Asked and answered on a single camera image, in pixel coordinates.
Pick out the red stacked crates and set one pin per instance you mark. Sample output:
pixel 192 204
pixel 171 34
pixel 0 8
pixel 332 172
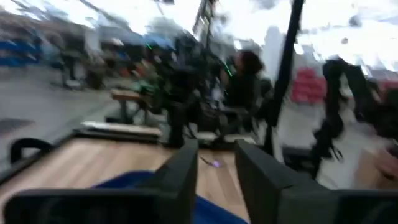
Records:
pixel 308 85

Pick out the black frame clamp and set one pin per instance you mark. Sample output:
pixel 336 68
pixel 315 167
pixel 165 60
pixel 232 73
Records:
pixel 28 143

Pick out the wooden background table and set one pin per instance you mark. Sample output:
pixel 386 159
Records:
pixel 124 95

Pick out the black aluminium table frame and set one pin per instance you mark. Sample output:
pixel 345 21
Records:
pixel 287 62

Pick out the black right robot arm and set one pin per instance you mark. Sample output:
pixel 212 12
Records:
pixel 178 93

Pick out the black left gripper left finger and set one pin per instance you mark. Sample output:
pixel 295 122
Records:
pixel 182 174

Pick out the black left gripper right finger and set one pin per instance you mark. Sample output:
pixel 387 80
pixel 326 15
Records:
pixel 267 193

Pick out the person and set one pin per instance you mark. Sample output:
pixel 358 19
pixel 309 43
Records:
pixel 245 84

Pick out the light blue plastic spoon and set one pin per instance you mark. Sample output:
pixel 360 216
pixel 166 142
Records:
pixel 214 163

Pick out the blue plastic tray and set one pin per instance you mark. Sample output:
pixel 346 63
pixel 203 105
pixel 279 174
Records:
pixel 130 181

